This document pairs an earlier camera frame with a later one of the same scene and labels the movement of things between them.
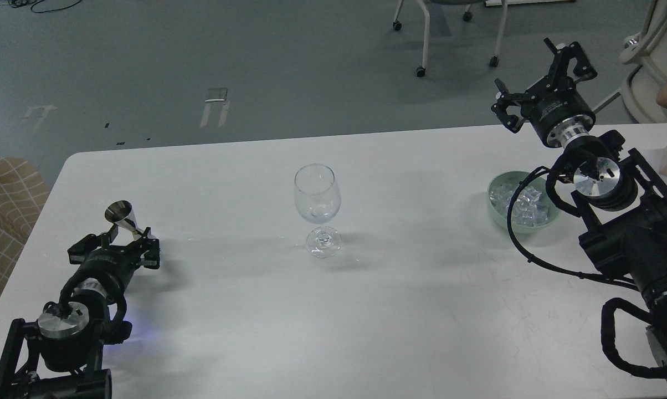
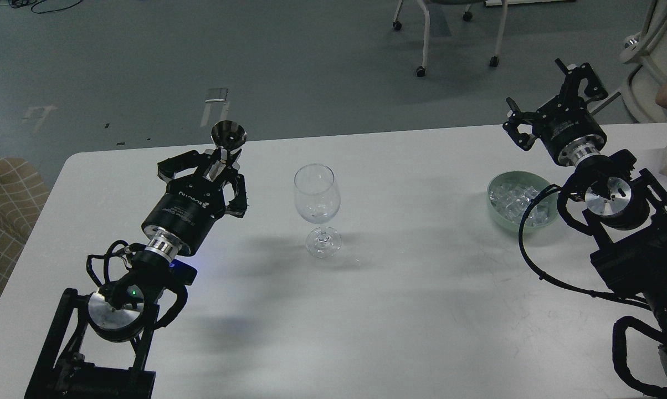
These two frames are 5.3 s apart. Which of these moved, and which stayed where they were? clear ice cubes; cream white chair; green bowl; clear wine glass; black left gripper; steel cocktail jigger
Moved: black left gripper; steel cocktail jigger
Stayed: clear ice cubes; clear wine glass; cream white chair; green bowl
